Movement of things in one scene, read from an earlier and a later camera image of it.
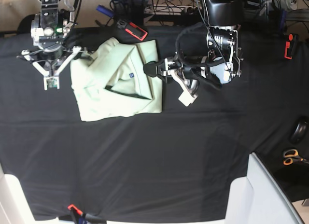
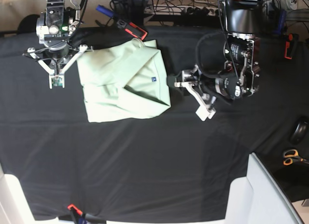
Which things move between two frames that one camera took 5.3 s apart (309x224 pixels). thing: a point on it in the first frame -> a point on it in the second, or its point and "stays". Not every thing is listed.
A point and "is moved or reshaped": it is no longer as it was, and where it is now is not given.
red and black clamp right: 290,46 stays
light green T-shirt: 111,82 is moved or reshaped
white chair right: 255,199 stays
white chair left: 14,207 stays
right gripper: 193,68 -> 219,85
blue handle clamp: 107,11 stays
